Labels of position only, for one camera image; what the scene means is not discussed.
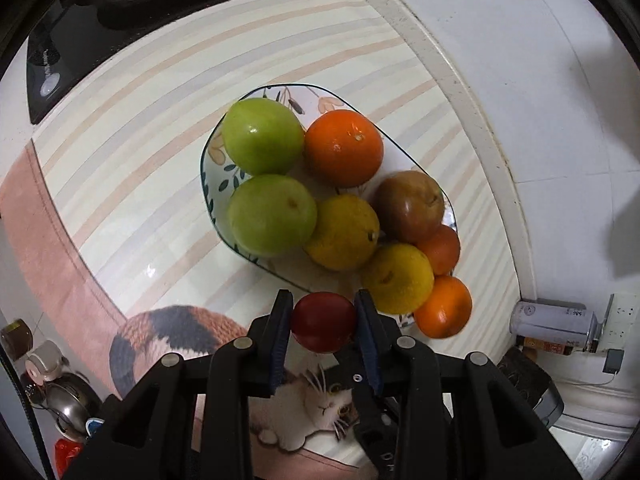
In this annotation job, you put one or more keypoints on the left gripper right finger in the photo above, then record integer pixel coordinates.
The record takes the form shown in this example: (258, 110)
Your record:
(423, 415)

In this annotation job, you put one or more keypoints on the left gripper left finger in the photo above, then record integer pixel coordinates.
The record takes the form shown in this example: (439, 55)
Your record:
(188, 419)

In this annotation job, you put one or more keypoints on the large orange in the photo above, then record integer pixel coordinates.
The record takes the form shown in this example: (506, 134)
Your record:
(447, 310)

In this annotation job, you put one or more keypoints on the yellow pear-shaped lemon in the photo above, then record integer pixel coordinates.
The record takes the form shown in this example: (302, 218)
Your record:
(399, 278)

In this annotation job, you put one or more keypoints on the red cherry tomato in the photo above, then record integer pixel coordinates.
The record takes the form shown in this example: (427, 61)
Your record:
(322, 322)

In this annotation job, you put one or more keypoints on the dark orange tangerine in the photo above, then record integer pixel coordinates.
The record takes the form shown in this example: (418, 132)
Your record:
(442, 248)

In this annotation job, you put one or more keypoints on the small yellow lemon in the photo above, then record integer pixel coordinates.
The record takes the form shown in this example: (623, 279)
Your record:
(346, 234)

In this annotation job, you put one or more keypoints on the green apple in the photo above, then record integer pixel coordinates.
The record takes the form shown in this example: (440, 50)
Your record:
(272, 215)
(262, 136)

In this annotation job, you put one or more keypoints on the silver gas canister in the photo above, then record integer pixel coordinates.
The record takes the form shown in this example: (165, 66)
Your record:
(570, 326)

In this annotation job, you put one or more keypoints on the floral oval ceramic plate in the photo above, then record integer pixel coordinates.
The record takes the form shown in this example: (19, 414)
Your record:
(320, 194)

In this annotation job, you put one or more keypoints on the striped cat print table mat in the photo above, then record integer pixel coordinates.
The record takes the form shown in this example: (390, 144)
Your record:
(119, 206)

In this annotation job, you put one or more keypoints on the dark red apple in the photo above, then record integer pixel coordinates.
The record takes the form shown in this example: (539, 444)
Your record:
(409, 205)

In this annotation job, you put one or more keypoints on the bright orange tangerine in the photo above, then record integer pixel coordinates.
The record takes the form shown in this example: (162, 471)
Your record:
(343, 149)

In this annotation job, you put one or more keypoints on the white wall socket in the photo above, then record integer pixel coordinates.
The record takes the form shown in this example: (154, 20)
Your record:
(620, 318)

